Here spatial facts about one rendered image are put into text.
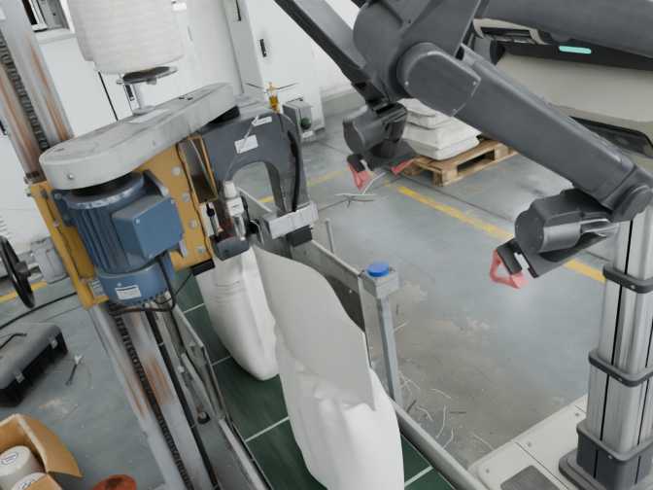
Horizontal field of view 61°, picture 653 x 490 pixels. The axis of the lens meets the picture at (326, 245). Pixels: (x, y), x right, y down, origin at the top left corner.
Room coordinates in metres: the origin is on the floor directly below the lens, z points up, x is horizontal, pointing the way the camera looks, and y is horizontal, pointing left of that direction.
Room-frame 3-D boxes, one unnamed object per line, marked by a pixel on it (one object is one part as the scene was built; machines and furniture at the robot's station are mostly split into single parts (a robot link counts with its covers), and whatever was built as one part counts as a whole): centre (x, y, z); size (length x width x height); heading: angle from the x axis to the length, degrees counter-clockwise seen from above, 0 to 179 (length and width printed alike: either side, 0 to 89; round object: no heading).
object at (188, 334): (1.75, 0.62, 0.54); 1.05 x 0.02 x 0.41; 25
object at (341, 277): (1.97, 0.14, 0.54); 1.05 x 0.02 x 0.41; 25
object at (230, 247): (1.29, 0.25, 1.04); 0.08 x 0.06 x 0.05; 115
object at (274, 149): (1.45, 0.19, 1.21); 0.30 x 0.25 x 0.30; 25
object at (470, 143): (4.09, -0.95, 0.20); 0.66 x 0.44 x 0.12; 25
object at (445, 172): (4.26, -1.25, 0.07); 1.20 x 0.82 x 0.14; 117
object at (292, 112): (1.41, 0.01, 1.29); 0.08 x 0.05 x 0.09; 25
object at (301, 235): (1.38, 0.06, 0.98); 0.09 x 0.05 x 0.05; 115
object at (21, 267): (1.14, 0.71, 1.13); 0.18 x 0.11 x 0.18; 25
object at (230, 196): (1.24, 0.20, 1.14); 0.05 x 0.04 x 0.16; 115
